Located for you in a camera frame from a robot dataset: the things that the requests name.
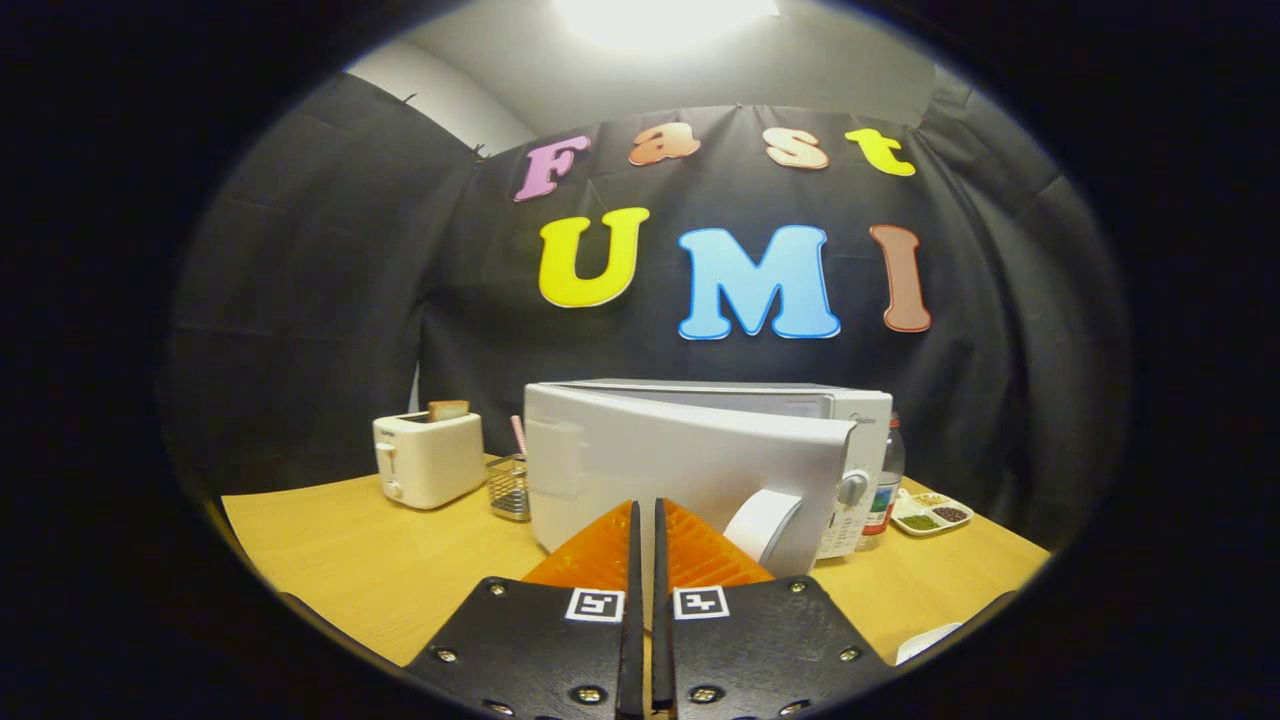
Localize white plate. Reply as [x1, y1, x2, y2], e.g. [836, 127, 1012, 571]
[895, 622, 963, 666]

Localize white toaster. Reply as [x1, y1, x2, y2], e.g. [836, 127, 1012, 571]
[373, 410, 487, 511]

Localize large ceiling light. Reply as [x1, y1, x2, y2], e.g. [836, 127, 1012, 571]
[555, 0, 781, 51]

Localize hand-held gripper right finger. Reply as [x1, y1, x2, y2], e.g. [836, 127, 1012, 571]
[653, 497, 896, 720]

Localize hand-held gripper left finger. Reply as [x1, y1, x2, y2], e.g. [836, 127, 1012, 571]
[405, 500, 644, 720]

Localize white divided dish with beans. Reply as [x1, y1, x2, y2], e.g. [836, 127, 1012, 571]
[890, 488, 974, 538]

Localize black backdrop cloth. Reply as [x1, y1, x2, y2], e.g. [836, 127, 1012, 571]
[165, 70, 1131, 551]

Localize clear water bottle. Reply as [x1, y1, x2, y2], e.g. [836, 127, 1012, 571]
[855, 413, 906, 553]

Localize white microwave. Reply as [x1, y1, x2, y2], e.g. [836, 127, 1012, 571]
[523, 379, 894, 579]

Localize wire mesh utensil holder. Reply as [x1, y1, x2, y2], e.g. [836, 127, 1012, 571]
[487, 455, 531, 523]

